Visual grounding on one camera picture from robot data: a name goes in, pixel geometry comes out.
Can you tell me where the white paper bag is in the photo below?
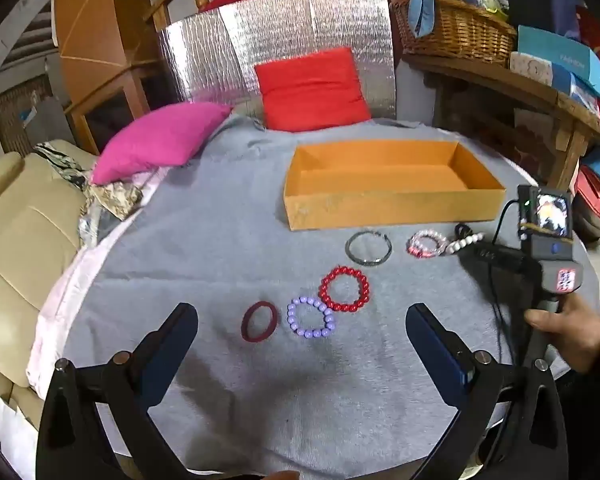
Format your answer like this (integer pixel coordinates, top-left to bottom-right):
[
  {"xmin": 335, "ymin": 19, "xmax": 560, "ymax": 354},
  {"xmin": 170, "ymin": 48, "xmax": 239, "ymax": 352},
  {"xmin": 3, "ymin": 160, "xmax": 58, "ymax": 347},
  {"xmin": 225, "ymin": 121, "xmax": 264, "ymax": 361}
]
[{"xmin": 0, "ymin": 395, "xmax": 46, "ymax": 466}]

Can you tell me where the orange cardboard box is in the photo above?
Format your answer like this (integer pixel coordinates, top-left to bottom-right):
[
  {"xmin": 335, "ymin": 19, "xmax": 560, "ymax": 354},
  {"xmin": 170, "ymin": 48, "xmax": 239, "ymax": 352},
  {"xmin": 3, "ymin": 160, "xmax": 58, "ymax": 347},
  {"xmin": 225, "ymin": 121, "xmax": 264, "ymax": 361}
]
[{"xmin": 283, "ymin": 141, "xmax": 507, "ymax": 232}]

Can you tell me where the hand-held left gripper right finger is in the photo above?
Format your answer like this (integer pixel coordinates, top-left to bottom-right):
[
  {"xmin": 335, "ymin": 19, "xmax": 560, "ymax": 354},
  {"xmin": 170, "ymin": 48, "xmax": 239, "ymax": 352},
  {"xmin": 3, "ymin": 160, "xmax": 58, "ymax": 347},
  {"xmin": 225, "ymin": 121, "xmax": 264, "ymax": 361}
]
[{"xmin": 405, "ymin": 303, "xmax": 570, "ymax": 480}]

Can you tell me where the small red pillow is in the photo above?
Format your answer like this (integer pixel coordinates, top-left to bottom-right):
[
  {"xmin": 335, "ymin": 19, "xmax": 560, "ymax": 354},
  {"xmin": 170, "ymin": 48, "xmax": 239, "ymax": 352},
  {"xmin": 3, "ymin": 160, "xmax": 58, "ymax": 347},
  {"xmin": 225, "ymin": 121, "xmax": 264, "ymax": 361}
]
[{"xmin": 254, "ymin": 47, "xmax": 372, "ymax": 132}]

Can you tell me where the dark red hair tie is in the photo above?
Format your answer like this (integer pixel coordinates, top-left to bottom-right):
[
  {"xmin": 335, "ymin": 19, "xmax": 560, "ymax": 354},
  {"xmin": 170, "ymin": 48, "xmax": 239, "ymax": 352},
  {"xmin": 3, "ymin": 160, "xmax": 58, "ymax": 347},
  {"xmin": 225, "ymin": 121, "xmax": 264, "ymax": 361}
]
[{"xmin": 241, "ymin": 301, "xmax": 279, "ymax": 345}]

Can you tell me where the silver bangle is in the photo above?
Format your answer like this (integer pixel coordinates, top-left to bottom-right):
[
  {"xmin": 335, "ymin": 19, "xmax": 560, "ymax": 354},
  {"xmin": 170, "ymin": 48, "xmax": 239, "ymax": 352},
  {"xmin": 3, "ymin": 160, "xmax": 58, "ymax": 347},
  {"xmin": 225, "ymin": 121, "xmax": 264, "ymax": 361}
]
[{"xmin": 345, "ymin": 230, "xmax": 394, "ymax": 267}]

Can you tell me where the pink crystal bead bracelet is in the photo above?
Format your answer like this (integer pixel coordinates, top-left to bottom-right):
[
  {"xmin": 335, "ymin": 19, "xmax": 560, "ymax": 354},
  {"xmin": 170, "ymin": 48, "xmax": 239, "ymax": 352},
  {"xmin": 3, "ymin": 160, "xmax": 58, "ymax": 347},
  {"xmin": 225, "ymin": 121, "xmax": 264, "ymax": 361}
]
[{"xmin": 406, "ymin": 229, "xmax": 448, "ymax": 260}]

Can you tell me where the red gift bag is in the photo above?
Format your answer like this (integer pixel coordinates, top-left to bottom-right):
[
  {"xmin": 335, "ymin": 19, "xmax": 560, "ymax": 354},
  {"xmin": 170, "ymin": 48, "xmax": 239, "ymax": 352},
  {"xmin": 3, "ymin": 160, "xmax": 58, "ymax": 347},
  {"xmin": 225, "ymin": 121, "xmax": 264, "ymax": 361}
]
[{"xmin": 575, "ymin": 5, "xmax": 600, "ymax": 121}]

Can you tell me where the wooden shelf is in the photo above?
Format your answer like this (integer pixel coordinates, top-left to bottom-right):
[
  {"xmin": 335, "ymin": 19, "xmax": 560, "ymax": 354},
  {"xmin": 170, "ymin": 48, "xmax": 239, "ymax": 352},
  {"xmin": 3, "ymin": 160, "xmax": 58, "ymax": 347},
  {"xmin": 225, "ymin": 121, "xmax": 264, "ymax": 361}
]
[{"xmin": 402, "ymin": 52, "xmax": 600, "ymax": 191}]

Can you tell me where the silver insulating sheet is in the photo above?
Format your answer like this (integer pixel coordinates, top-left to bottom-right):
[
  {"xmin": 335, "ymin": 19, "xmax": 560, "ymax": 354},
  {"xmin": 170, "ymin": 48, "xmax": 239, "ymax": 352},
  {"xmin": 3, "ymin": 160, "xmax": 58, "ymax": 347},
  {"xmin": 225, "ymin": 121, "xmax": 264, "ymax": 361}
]
[{"xmin": 157, "ymin": 0, "xmax": 397, "ymax": 126}]

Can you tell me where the brown woven screen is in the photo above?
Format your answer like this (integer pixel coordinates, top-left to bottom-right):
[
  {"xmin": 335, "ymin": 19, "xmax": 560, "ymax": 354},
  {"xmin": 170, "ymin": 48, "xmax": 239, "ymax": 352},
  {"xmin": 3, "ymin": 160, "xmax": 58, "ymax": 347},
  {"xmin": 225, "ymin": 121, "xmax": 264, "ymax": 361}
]
[{"xmin": 0, "ymin": 75, "xmax": 56, "ymax": 156}]

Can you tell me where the orange wooden cabinet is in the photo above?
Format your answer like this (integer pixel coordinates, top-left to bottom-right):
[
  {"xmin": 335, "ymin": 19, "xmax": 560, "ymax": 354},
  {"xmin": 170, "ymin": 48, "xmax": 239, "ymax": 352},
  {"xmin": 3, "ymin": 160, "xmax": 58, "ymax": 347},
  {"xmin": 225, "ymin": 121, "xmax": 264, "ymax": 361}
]
[{"xmin": 54, "ymin": 0, "xmax": 161, "ymax": 156}]

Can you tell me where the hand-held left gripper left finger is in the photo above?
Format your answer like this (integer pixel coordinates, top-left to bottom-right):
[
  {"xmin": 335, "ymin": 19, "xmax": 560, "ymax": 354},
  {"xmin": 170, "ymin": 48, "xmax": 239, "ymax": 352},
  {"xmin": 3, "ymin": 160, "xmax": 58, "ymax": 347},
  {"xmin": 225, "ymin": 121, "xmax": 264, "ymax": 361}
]
[{"xmin": 36, "ymin": 302, "xmax": 201, "ymax": 480}]

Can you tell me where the purple bead bracelet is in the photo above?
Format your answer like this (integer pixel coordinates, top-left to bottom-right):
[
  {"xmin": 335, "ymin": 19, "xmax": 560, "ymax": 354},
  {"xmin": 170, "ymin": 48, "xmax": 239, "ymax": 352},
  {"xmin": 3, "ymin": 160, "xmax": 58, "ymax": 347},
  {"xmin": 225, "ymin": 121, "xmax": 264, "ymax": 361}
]
[{"xmin": 286, "ymin": 296, "xmax": 336, "ymax": 339}]

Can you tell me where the beige sofa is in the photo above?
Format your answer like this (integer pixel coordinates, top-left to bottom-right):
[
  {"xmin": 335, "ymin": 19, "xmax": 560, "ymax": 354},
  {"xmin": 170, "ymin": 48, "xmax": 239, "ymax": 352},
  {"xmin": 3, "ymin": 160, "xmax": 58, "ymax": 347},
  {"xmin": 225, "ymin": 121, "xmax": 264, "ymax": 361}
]
[{"xmin": 0, "ymin": 139, "xmax": 101, "ymax": 411}]

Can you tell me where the red bead bracelet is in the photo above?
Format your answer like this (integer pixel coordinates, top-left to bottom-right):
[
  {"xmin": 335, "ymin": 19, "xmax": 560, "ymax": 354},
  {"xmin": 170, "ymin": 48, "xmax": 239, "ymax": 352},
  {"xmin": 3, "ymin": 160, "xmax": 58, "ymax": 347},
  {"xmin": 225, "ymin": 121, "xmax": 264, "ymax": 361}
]
[{"xmin": 318, "ymin": 266, "xmax": 370, "ymax": 313}]

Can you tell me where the black cable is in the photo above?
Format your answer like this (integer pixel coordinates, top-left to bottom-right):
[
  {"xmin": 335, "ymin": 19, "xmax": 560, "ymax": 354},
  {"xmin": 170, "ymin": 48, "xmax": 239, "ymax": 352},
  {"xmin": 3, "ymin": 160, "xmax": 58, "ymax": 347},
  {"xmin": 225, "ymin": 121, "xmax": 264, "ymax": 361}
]
[{"xmin": 487, "ymin": 199, "xmax": 523, "ymax": 361}]

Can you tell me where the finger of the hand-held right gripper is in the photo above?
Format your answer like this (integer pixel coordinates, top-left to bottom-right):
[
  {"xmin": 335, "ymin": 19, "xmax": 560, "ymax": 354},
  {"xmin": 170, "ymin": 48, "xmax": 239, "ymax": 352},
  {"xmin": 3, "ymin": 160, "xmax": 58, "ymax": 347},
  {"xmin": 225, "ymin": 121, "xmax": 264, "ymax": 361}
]
[{"xmin": 459, "ymin": 241, "xmax": 530, "ymax": 275}]

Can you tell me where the white and pink bead bracelet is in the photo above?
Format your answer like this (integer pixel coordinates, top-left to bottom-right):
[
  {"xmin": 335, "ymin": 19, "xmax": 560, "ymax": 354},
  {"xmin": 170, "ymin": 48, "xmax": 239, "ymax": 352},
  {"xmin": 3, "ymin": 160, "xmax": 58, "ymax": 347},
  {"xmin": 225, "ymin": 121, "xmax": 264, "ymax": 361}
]
[{"xmin": 445, "ymin": 232, "xmax": 485, "ymax": 256}]

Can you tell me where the white patterned box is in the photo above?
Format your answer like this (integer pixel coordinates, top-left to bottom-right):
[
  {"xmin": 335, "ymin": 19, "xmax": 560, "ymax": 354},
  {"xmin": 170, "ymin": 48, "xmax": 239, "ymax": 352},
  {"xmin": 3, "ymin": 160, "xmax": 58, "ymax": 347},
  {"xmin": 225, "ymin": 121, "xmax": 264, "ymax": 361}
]
[{"xmin": 509, "ymin": 51, "xmax": 555, "ymax": 87}]

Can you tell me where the blue cloth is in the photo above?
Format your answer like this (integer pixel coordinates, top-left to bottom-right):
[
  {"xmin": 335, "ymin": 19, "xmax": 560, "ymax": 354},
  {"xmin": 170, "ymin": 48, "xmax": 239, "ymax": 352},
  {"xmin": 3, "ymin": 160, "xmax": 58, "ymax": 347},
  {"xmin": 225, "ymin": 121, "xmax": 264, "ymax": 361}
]
[{"xmin": 410, "ymin": 0, "xmax": 451, "ymax": 38}]

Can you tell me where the pink pillow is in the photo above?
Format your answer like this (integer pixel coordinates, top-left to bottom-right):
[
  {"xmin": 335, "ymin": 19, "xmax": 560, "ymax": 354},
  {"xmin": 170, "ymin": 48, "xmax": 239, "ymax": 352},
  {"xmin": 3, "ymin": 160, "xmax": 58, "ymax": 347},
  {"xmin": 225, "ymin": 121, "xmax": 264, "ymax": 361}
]
[{"xmin": 91, "ymin": 101, "xmax": 233, "ymax": 185}]

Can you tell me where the wicker basket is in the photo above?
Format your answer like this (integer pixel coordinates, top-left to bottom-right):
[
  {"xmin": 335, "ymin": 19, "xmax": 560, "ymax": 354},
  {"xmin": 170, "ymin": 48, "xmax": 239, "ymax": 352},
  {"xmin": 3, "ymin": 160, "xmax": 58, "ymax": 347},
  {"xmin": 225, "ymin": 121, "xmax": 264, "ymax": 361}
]
[{"xmin": 392, "ymin": 0, "xmax": 518, "ymax": 68}]

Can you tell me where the blue cardboard box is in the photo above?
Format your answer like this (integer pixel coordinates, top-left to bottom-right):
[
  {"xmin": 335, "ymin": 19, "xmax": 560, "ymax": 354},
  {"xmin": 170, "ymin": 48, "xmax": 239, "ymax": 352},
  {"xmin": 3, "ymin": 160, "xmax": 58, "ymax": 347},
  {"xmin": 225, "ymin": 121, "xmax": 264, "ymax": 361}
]
[{"xmin": 517, "ymin": 25, "xmax": 600, "ymax": 101}]

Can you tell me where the person's right hand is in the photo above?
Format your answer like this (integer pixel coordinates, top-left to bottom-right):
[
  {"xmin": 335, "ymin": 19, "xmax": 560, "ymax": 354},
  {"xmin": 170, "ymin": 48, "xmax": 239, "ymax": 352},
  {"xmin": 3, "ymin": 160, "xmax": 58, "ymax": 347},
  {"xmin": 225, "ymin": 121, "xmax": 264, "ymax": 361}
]
[{"xmin": 524, "ymin": 292, "xmax": 600, "ymax": 376}]

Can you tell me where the pale pink sheet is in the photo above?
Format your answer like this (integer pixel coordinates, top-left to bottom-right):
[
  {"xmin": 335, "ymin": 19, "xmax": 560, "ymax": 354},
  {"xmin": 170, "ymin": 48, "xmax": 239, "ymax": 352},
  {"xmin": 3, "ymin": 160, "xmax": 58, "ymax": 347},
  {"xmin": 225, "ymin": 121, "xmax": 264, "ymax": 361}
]
[{"xmin": 26, "ymin": 167, "xmax": 171, "ymax": 401}]

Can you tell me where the patterned cloth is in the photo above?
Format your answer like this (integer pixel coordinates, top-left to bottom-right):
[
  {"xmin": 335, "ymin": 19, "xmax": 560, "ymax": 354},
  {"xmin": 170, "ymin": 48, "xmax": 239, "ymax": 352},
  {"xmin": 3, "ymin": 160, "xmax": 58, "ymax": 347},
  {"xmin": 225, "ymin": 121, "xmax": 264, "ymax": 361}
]
[{"xmin": 32, "ymin": 142, "xmax": 146, "ymax": 241}]

